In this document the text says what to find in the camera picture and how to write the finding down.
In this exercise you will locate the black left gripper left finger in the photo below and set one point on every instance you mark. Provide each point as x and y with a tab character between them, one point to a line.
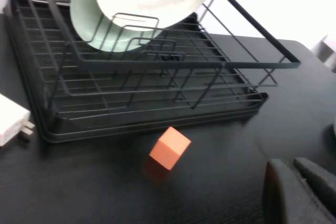
288	197

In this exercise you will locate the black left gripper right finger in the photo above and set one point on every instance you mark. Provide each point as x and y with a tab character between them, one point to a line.
323	184

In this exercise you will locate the mint green round plate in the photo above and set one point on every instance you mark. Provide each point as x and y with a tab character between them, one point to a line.
84	16

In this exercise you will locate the white blurry box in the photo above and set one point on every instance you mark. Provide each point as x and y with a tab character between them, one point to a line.
326	53

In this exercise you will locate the orange foam cube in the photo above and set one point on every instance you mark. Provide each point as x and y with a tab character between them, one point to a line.
168	148

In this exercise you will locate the black plastic drip tray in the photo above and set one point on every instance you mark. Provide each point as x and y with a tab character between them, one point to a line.
68	123

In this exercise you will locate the large white power adapter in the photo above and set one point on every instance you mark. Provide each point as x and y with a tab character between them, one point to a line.
10	121

